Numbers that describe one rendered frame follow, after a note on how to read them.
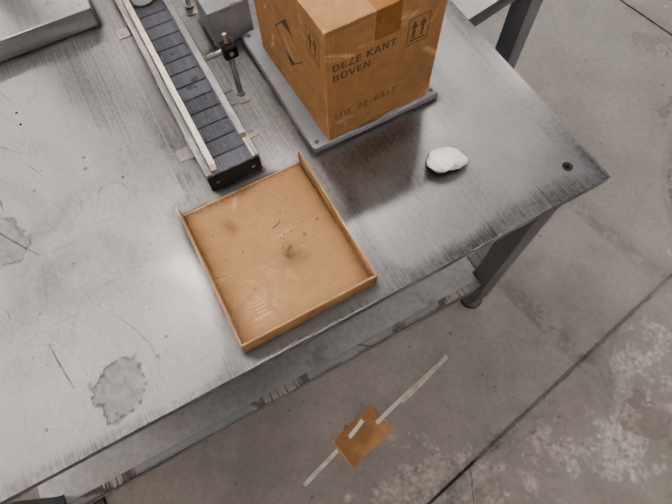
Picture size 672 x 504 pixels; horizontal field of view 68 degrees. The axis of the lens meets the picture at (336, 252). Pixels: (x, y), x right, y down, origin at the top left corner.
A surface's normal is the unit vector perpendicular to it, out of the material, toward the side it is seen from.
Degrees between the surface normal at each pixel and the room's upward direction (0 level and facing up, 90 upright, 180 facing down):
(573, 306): 0
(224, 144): 0
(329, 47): 90
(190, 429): 0
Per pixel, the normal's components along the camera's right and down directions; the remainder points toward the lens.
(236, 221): -0.02, -0.40
